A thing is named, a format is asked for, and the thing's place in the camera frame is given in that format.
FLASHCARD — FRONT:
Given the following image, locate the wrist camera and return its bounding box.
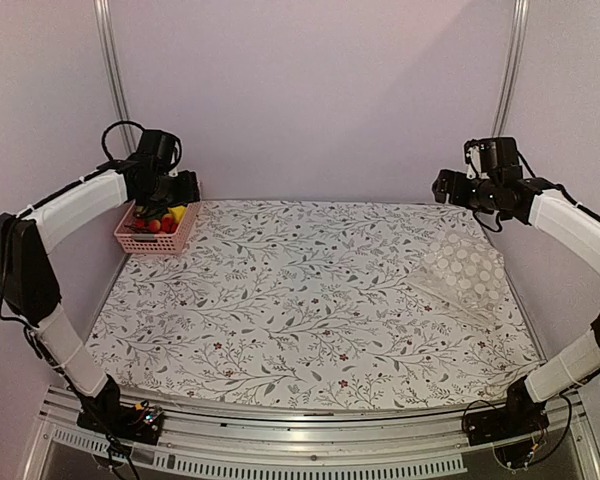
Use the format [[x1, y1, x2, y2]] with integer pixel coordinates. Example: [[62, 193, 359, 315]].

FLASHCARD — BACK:
[[463, 137, 520, 179], [136, 129, 182, 164]]

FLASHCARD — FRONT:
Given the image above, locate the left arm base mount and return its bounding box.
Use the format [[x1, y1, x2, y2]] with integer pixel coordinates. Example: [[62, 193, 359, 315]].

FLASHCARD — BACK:
[[76, 392, 164, 446]]

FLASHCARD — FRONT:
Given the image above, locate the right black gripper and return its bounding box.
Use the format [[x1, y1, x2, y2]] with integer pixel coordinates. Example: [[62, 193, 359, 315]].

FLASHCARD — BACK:
[[434, 168, 500, 214]]

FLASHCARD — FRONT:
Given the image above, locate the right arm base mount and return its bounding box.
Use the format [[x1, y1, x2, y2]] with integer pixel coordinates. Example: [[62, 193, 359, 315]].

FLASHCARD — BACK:
[[461, 399, 549, 446]]

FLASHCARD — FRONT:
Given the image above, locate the floral table mat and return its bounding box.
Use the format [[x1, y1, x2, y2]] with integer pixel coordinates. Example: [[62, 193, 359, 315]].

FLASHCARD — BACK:
[[87, 201, 541, 410]]

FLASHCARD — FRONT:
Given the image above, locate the right aluminium post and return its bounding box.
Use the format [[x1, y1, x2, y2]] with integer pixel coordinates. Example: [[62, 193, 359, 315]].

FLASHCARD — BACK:
[[491, 0, 530, 137]]

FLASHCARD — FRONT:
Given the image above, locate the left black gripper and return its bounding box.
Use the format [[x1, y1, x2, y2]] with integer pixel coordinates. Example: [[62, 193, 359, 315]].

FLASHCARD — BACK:
[[142, 169, 200, 212]]

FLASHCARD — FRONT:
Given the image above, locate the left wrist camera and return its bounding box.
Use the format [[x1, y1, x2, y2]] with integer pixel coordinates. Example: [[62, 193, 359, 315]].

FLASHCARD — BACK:
[[136, 129, 182, 164]]

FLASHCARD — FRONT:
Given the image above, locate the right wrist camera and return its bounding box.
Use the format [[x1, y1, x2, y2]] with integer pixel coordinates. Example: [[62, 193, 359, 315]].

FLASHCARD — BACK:
[[463, 137, 520, 179]]

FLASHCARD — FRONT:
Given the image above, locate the pink plastic basket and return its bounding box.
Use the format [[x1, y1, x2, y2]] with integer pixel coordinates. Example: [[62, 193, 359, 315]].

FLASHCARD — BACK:
[[114, 202, 201, 254]]

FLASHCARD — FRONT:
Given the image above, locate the clear dotted zip bag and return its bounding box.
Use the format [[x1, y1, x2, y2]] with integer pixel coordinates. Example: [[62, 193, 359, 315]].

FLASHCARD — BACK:
[[407, 230, 506, 325]]

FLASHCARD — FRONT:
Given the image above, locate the left aluminium post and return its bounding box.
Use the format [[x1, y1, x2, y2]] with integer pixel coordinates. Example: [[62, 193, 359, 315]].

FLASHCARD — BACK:
[[92, 0, 135, 156]]

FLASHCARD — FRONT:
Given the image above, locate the yellow toy pear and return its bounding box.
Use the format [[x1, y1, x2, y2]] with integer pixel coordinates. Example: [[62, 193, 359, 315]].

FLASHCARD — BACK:
[[169, 206, 187, 223]]

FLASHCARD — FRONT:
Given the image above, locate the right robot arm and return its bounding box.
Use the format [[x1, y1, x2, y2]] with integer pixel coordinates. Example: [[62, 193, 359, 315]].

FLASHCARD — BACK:
[[432, 170, 600, 403]]

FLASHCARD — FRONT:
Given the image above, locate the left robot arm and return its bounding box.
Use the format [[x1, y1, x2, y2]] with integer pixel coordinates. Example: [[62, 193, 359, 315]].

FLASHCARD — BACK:
[[0, 169, 200, 398]]

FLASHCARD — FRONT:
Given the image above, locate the aluminium post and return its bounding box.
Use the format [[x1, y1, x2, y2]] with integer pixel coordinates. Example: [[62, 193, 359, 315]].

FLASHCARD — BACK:
[[491, 0, 530, 137], [92, 0, 135, 156]]

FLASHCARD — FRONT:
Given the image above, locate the aluminium front rail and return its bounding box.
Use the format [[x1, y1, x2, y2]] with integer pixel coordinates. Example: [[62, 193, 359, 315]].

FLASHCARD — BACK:
[[20, 387, 600, 479]]

